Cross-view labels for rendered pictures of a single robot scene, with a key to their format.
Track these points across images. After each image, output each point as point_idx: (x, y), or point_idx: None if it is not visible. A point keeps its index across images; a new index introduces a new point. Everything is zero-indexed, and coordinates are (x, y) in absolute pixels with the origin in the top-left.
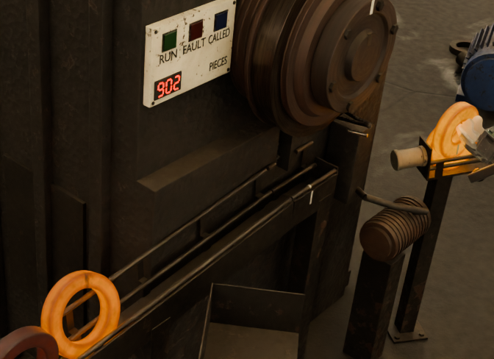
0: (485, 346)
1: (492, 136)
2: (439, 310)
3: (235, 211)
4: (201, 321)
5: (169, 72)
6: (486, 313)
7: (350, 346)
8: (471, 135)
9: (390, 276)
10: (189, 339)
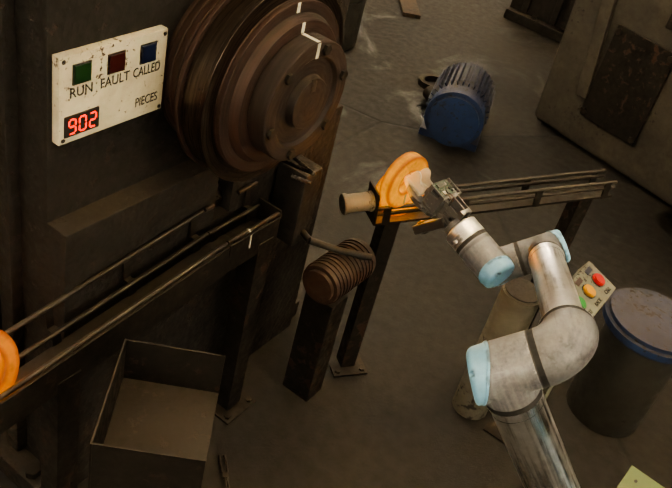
0: (421, 382)
1: (439, 191)
2: (382, 344)
3: (167, 253)
4: None
5: (83, 107)
6: (425, 349)
7: (289, 380)
8: (418, 188)
9: (331, 318)
10: None
